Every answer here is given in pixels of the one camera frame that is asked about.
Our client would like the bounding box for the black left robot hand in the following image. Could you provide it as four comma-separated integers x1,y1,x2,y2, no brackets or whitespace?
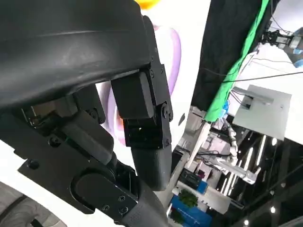
0,0,175,227

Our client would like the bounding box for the orange and white bread roll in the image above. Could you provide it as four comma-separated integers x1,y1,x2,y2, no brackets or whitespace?
134,0,163,10

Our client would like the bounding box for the lilac plate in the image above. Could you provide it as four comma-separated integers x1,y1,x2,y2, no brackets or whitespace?
96,23,182,147

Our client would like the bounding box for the black curtain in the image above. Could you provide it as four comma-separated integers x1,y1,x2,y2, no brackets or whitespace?
190,0,273,123

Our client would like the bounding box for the green cloth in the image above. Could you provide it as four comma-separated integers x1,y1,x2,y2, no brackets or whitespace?
205,0,272,122

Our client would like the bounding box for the white table leg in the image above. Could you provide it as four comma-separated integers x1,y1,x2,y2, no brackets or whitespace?
188,122,212,169

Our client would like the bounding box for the green plant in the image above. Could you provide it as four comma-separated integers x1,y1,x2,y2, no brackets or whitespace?
178,188,199,209

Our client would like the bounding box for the blue box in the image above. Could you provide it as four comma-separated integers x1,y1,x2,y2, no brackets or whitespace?
169,195,213,227

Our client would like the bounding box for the thin black background cable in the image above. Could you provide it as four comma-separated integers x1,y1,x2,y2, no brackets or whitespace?
200,67,303,84

